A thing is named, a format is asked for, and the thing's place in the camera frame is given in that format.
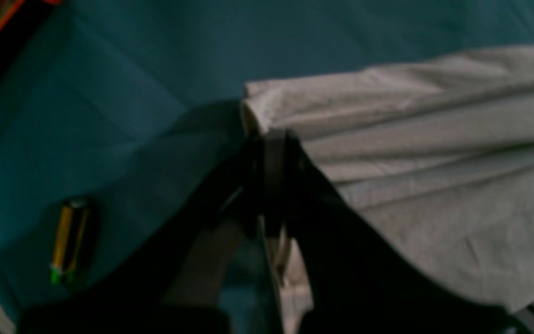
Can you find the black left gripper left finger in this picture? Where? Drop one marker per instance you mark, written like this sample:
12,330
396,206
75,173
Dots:
172,283

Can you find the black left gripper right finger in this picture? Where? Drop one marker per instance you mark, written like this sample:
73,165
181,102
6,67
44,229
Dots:
360,284

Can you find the beige T-shirt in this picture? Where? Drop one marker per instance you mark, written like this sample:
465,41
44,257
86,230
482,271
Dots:
438,156

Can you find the teal tablecloth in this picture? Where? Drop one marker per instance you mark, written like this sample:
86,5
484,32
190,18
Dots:
132,101

